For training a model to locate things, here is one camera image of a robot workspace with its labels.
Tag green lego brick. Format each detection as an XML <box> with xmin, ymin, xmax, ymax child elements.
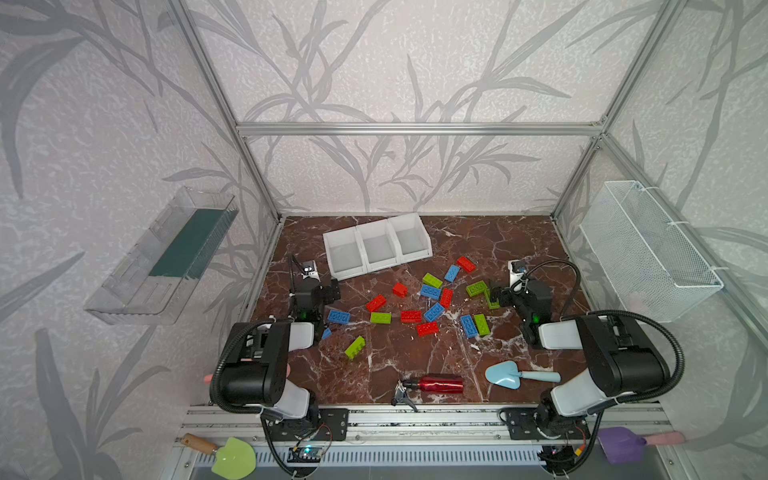
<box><xmin>423</xmin><ymin>273</ymin><xmax>443</xmax><ymax>289</ymax></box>
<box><xmin>344</xmin><ymin>336</ymin><xmax>366</xmax><ymax>361</ymax></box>
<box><xmin>370</xmin><ymin>312</ymin><xmax>392</xmax><ymax>325</ymax></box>
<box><xmin>473</xmin><ymin>314</ymin><xmax>490</xmax><ymax>337</ymax></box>
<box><xmin>484</xmin><ymin>290</ymin><xmax>500</xmax><ymax>310</ymax></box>
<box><xmin>466</xmin><ymin>281</ymin><xmax>488</xmax><ymax>298</ymax></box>

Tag red lego brick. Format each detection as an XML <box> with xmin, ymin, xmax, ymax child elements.
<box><xmin>416</xmin><ymin>322</ymin><xmax>439</xmax><ymax>337</ymax></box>
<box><xmin>393</xmin><ymin>283</ymin><xmax>408</xmax><ymax>298</ymax></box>
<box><xmin>400</xmin><ymin>310</ymin><xmax>423</xmax><ymax>324</ymax></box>
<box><xmin>439</xmin><ymin>288</ymin><xmax>454</xmax><ymax>309</ymax></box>
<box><xmin>456</xmin><ymin>256</ymin><xmax>477</xmax><ymax>273</ymax></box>
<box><xmin>366</xmin><ymin>295</ymin><xmax>387</xmax><ymax>313</ymax></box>

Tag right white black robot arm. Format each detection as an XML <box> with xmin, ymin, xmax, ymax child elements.
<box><xmin>485</xmin><ymin>260</ymin><xmax>685</xmax><ymax>439</ymax></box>

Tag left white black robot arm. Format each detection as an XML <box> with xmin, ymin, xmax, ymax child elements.
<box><xmin>209</xmin><ymin>256</ymin><xmax>341</xmax><ymax>436</ymax></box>

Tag light blue toy shovel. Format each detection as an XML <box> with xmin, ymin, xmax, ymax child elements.
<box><xmin>485</xmin><ymin>361</ymin><xmax>562</xmax><ymax>390</ymax></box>

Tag white three-compartment bin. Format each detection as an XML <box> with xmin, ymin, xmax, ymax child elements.
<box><xmin>323</xmin><ymin>213</ymin><xmax>433</xmax><ymax>280</ymax></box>

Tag pink toy watering can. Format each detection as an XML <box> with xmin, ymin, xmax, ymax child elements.
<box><xmin>203</xmin><ymin>366</ymin><xmax>291</xmax><ymax>384</ymax></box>

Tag left green-lit circuit board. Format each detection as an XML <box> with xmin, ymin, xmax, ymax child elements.
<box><xmin>287</xmin><ymin>445</ymin><xmax>329</xmax><ymax>465</ymax></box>

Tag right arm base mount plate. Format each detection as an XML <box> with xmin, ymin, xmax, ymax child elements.
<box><xmin>497</xmin><ymin>407</ymin><xmax>591</xmax><ymax>441</ymax></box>

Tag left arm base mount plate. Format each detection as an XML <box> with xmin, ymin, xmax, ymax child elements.
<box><xmin>266</xmin><ymin>407</ymin><xmax>350</xmax><ymax>442</ymax></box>

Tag white wire mesh basket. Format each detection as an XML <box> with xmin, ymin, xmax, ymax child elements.
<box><xmin>580</xmin><ymin>180</ymin><xmax>724</xmax><ymax>323</ymax></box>

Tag aluminium front rail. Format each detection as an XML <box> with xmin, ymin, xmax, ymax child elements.
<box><xmin>178</xmin><ymin>403</ymin><xmax>674</xmax><ymax>446</ymax></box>

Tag clear plastic wall shelf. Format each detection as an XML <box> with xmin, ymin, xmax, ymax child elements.
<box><xmin>84</xmin><ymin>187</ymin><xmax>239</xmax><ymax>326</ymax></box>

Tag right wired circuit board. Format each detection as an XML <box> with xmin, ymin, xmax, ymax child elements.
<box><xmin>538</xmin><ymin>445</ymin><xmax>587</xmax><ymax>477</ymax></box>

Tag purple toy shovel pink handle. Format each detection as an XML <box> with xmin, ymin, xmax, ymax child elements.
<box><xmin>598</xmin><ymin>427</ymin><xmax>686</xmax><ymax>465</ymax></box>

